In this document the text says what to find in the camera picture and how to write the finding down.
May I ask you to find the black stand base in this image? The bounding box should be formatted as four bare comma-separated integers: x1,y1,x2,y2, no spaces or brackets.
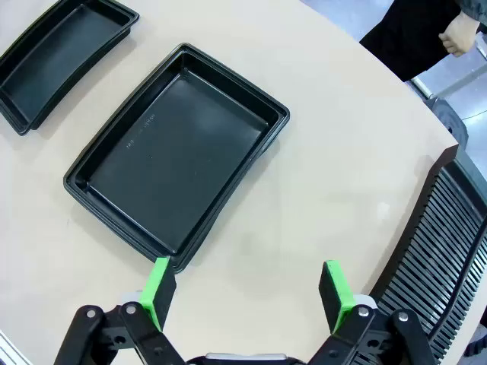
425,97,469,150

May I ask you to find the person in grey jacket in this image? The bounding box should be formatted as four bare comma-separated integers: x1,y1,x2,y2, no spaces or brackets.
359,0,476,83

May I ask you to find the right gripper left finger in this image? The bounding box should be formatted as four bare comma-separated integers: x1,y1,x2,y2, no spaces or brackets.
53,256,191,365

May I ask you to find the person's left hand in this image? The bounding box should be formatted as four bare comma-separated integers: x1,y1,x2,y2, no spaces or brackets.
438,10,482,59

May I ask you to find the black ESD tray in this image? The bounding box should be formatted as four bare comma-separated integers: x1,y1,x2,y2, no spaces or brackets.
0,0,140,137
62,42,291,275

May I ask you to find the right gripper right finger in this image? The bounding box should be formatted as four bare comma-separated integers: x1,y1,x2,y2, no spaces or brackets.
304,260,437,365

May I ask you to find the person's left forearm grey sleeve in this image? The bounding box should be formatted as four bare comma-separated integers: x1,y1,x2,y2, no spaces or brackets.
458,0,487,43

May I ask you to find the black slotted PCB rack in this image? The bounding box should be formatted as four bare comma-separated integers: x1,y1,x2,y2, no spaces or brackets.
352,145,487,365

